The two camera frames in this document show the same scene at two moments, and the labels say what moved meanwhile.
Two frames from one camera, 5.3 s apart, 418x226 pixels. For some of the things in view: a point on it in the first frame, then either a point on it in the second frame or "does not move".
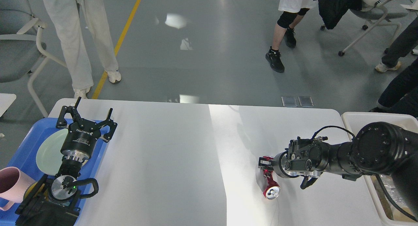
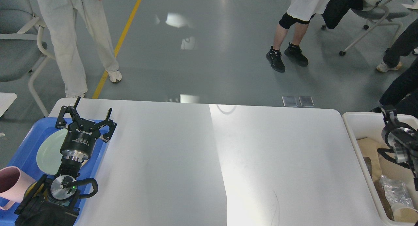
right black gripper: x=278 y=165 → x=402 y=137
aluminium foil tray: x=395 y=193 does not move
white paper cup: x=398 y=215 does not move
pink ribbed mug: x=13 y=183 does not move
